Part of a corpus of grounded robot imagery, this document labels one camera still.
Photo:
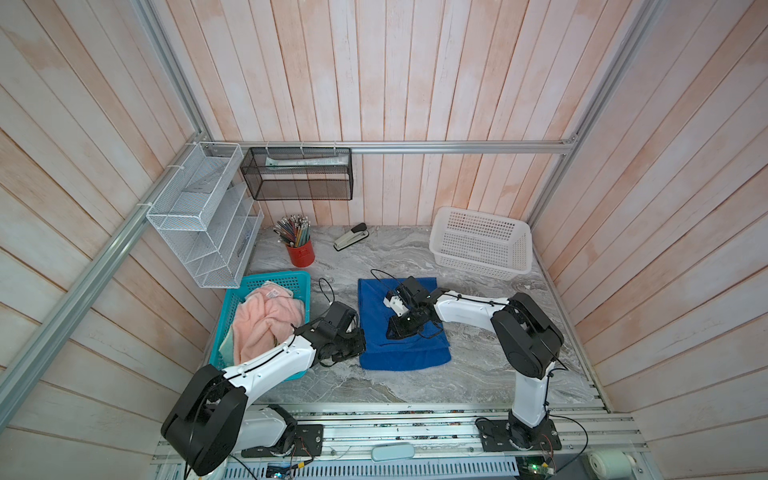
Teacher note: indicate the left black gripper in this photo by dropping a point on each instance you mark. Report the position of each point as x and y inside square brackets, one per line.
[358, 348]

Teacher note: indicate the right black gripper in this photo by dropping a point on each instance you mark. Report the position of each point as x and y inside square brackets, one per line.
[395, 328]

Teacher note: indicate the blue towel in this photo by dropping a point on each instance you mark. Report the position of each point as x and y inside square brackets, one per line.
[430, 349]

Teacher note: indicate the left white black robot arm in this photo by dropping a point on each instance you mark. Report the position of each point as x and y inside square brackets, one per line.
[210, 420]

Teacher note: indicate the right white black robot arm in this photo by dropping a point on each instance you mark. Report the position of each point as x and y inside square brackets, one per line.
[530, 341]

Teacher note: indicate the teal plastic basket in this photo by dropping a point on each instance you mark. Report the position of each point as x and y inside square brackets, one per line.
[294, 282]

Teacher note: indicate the pink towel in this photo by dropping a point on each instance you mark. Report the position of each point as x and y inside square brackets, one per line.
[266, 318]

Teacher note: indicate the red pencil cup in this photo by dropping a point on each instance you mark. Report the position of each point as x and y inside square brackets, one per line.
[301, 256]

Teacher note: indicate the black grey stapler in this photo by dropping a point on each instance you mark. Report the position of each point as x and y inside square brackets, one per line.
[356, 234]

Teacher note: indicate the pale green towel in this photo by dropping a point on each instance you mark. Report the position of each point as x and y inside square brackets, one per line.
[226, 349]

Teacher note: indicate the white plastic basket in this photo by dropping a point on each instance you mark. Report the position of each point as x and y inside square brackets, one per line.
[481, 243]

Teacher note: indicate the coloured pencils bunch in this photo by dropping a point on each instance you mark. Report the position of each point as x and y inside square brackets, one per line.
[293, 231]

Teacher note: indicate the white tape roll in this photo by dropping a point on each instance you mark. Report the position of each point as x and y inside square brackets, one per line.
[611, 464]

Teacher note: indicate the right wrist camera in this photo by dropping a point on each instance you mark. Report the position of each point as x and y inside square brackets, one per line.
[396, 303]

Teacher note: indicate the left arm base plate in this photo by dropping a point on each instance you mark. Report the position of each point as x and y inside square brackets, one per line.
[307, 442]

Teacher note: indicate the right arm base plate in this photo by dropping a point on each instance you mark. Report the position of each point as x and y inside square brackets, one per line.
[495, 435]

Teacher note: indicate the black mesh wall basket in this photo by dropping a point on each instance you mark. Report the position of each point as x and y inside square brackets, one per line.
[299, 173]

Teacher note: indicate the white wire wall shelf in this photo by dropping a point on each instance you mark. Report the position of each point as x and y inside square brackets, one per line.
[207, 215]

